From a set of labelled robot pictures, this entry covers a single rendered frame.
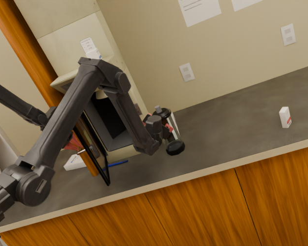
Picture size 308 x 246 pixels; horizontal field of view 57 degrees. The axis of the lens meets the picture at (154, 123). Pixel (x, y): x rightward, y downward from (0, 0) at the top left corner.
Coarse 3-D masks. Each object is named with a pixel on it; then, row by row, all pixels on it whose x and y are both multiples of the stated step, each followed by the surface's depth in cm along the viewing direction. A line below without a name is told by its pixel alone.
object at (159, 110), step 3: (159, 105) 139; (156, 108) 138; (159, 108) 139; (162, 108) 142; (165, 108) 141; (156, 111) 139; (159, 111) 139; (162, 111) 139; (165, 111) 138; (168, 111) 139; (153, 114) 141; (156, 114) 139; (159, 114) 137; (162, 114) 137; (165, 114) 137
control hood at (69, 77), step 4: (108, 56) 136; (112, 56) 133; (104, 60) 131; (108, 60) 127; (112, 60) 130; (116, 60) 136; (112, 64) 129; (116, 64) 134; (120, 68) 138; (72, 72) 137; (76, 72) 133; (60, 76) 142; (64, 76) 137; (68, 76) 132; (72, 76) 131; (56, 80) 136; (60, 80) 132; (64, 80) 132; (68, 80) 132; (72, 80) 133; (52, 84) 133; (56, 84) 133; (60, 84) 134; (64, 84) 135; (56, 88) 137; (60, 88) 137; (64, 92) 142
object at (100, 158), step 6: (78, 120) 137; (78, 126) 131; (84, 126) 144; (84, 132) 137; (90, 132) 153; (78, 138) 124; (84, 138) 131; (90, 138) 146; (96, 144) 153; (90, 150) 132; (96, 150) 145; (90, 156) 128; (96, 156) 139; (102, 156) 153; (102, 162) 146; (102, 168) 139
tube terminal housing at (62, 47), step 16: (96, 16) 129; (64, 32) 133; (80, 32) 133; (96, 32) 132; (48, 48) 137; (64, 48) 137; (80, 48) 136; (112, 48) 136; (64, 64) 140; (144, 112) 154; (112, 160) 166
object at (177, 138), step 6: (168, 114) 137; (162, 120) 137; (168, 120) 139; (174, 126) 142; (174, 132) 142; (168, 138) 142; (174, 138) 142; (180, 138) 147; (168, 144) 144; (174, 144) 144; (180, 144) 146; (168, 150) 147
